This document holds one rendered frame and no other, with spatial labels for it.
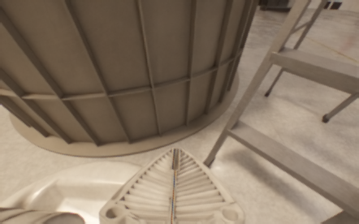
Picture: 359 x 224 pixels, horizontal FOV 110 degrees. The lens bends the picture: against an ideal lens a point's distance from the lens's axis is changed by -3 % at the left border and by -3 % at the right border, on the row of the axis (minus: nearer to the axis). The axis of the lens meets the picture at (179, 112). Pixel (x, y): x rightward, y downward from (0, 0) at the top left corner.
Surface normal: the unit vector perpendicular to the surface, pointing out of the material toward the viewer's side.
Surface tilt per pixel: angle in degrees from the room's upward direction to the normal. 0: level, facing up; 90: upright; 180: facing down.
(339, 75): 90
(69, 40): 90
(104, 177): 1
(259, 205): 0
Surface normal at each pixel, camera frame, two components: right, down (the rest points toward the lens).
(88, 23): 0.21, 0.70
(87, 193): 0.00, 0.42
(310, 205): 0.00, -0.70
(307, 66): -0.69, 0.51
